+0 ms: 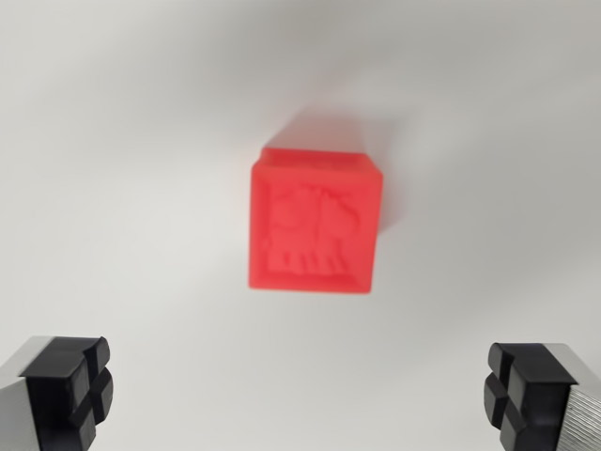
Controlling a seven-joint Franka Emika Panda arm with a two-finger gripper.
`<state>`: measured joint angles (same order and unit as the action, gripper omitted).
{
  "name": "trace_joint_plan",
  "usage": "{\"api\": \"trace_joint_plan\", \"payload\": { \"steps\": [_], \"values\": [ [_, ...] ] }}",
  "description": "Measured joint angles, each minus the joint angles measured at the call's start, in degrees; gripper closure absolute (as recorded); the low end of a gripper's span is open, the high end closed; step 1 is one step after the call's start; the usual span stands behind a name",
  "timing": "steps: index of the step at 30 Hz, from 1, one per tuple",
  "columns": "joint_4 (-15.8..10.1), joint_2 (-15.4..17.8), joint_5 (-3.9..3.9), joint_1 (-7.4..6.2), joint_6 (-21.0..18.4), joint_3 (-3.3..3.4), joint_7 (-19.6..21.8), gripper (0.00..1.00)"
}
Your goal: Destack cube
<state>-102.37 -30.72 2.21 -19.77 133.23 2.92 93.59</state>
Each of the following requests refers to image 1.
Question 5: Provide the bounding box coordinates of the black-padded silver gripper right finger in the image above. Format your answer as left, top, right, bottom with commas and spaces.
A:
482, 341, 601, 451

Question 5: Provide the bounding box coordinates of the black-padded silver gripper left finger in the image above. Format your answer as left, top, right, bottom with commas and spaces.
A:
0, 334, 116, 451

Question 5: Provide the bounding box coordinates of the red embossed rubber cube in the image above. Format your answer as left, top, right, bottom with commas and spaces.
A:
246, 147, 385, 297

